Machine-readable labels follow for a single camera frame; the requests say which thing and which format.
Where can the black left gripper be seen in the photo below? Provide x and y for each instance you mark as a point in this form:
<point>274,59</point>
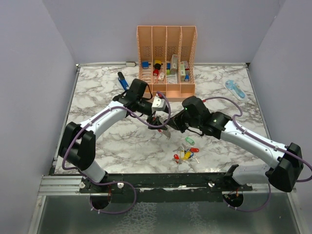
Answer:
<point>150,120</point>

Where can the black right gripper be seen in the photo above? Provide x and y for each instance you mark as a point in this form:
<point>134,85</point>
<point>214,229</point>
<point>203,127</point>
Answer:
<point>175,122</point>

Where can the grey red key organizer plate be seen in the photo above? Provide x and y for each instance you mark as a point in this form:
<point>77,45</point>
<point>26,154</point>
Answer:
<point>162,131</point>

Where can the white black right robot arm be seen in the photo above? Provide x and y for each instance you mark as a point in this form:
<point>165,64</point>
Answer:
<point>282,166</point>

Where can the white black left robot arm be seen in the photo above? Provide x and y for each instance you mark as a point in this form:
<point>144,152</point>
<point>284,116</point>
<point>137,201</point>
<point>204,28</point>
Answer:
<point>78,143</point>

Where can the silver keys pile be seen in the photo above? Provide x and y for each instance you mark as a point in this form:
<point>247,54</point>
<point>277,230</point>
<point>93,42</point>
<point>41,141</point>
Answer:
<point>185,148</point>

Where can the green key tag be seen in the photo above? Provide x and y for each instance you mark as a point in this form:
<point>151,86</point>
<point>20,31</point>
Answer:
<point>189,140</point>

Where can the yellow key tag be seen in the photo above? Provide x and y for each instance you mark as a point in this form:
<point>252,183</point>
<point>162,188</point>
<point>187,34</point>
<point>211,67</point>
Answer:
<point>185,155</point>

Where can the small red key tag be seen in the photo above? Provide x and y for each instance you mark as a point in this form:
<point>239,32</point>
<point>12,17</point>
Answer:
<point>176,158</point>

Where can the red black cylinder toy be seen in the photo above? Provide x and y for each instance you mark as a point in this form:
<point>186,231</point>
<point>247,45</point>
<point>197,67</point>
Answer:
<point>157,67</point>

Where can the blue black stapler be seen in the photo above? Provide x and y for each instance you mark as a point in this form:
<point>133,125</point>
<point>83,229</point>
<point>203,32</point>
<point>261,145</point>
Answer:
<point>123,81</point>

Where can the white red box in organizer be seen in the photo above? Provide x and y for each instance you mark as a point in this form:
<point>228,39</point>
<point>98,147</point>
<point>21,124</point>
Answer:
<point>184,71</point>

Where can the blue block in organizer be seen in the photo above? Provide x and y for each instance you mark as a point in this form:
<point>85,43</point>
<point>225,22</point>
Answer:
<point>145,64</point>

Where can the grey box in organizer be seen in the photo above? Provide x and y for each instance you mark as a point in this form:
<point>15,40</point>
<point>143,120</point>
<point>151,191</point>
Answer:
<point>174,64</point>

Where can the packaged blue toothbrush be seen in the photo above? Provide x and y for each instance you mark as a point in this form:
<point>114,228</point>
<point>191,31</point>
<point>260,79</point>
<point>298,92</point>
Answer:
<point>234,88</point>

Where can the peach plastic desk organizer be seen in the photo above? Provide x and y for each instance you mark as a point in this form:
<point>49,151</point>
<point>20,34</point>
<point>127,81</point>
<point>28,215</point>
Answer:
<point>160,43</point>

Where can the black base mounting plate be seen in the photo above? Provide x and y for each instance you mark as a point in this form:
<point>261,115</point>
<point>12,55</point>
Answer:
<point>167,187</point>

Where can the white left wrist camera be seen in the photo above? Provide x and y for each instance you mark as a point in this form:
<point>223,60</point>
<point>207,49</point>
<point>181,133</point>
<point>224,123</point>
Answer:
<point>159,104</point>

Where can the white plug at wall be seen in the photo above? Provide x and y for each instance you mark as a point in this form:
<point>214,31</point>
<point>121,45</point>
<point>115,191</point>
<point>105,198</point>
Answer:
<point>130,64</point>

